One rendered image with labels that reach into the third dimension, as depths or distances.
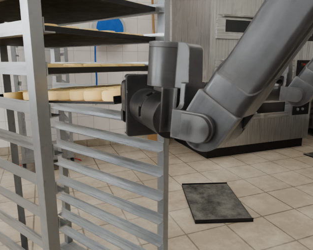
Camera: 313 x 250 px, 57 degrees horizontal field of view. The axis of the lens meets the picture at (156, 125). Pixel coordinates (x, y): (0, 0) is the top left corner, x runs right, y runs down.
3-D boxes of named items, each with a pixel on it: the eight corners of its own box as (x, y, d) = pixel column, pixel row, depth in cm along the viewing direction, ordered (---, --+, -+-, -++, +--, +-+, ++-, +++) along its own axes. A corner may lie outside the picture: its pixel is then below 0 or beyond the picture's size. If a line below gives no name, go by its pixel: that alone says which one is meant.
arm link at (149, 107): (154, 142, 37) (193, 139, 39) (158, 88, 36) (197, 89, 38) (137, 129, 43) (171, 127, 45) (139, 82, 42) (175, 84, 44)
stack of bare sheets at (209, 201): (182, 186, 253) (182, 183, 253) (226, 185, 256) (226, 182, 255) (195, 223, 195) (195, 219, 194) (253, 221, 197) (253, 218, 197)
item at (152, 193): (163, 199, 103) (163, 191, 103) (159, 202, 101) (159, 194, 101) (58, 161, 142) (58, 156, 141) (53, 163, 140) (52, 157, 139)
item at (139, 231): (163, 243, 107) (163, 236, 107) (158, 247, 105) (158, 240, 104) (61, 196, 146) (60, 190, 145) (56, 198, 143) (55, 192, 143)
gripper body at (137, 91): (160, 73, 49) (179, 76, 43) (158, 130, 52) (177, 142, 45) (123, 73, 47) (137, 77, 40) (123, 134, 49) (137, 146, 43)
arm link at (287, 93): (302, 103, 68) (310, 98, 75) (310, 53, 65) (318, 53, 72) (252, 97, 76) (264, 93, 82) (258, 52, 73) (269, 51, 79)
